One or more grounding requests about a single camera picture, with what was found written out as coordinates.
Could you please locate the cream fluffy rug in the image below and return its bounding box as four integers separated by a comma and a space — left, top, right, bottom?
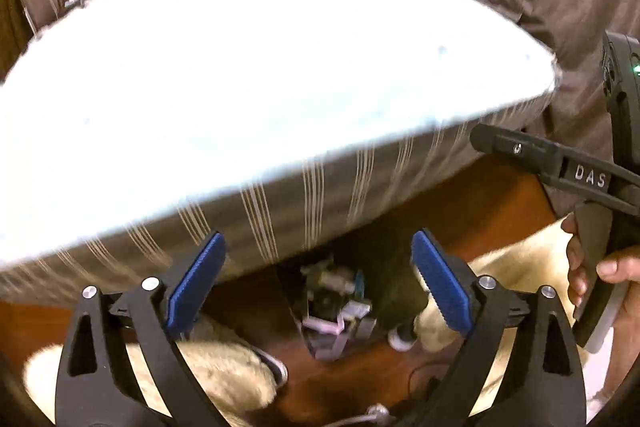
22, 222, 640, 427

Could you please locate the white cable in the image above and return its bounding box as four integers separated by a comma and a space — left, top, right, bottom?
325, 403, 393, 427

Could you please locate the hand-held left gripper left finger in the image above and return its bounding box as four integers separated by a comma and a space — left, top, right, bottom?
55, 231, 228, 427

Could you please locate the person's right hand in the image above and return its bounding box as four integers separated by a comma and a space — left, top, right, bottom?
561, 213, 640, 408

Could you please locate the light blue printed blanket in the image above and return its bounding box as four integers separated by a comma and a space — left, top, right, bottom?
0, 0, 558, 268

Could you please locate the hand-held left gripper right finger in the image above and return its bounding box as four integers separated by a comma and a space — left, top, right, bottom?
410, 228, 588, 427

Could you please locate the black cable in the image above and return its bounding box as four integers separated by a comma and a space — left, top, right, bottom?
406, 359, 448, 400

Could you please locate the grey striped mattress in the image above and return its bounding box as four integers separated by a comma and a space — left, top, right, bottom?
0, 94, 556, 308

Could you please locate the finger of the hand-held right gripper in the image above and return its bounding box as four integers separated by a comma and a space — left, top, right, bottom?
470, 122, 567, 188

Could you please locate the black trash bin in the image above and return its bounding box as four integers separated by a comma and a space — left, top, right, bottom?
275, 252, 426, 363

